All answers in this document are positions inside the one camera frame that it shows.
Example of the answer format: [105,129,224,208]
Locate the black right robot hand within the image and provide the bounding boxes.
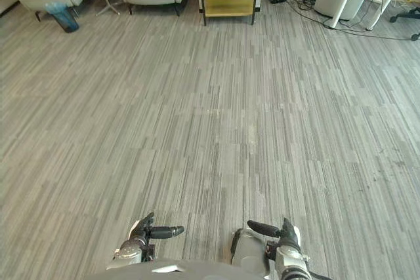
[246,217,302,249]

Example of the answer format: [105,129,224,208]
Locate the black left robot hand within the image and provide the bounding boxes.
[129,212,185,248]

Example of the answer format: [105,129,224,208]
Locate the silver robot leg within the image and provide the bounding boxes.
[230,228,273,276]

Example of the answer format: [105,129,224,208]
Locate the grey robot torso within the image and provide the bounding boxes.
[85,258,273,280]

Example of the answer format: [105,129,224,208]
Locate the blue waste bin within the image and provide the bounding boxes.
[44,1,80,33]

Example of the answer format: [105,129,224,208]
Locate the black office chair base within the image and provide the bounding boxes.
[389,7,420,41]

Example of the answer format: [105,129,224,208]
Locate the black floor cable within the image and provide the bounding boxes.
[284,0,415,41]

